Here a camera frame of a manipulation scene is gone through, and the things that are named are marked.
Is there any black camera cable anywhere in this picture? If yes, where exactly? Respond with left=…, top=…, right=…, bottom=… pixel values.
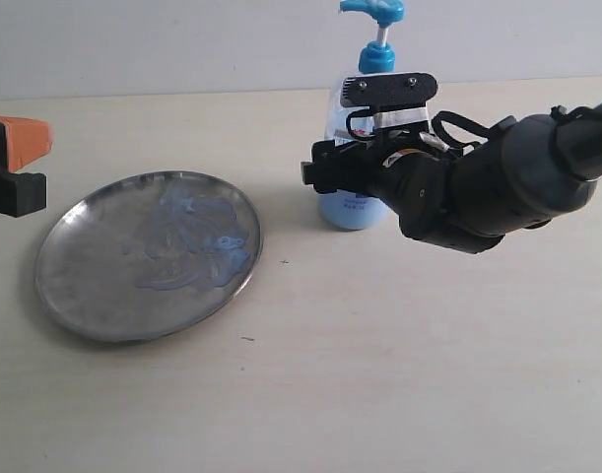
left=344, top=108, right=489, bottom=149

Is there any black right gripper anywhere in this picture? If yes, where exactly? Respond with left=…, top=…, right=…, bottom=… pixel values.
left=301, top=131, right=502, bottom=254

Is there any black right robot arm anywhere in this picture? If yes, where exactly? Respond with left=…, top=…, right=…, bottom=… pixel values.
left=301, top=98, right=602, bottom=254

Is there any round stainless steel plate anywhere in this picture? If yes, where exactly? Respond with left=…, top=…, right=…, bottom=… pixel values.
left=33, top=170, right=263, bottom=344

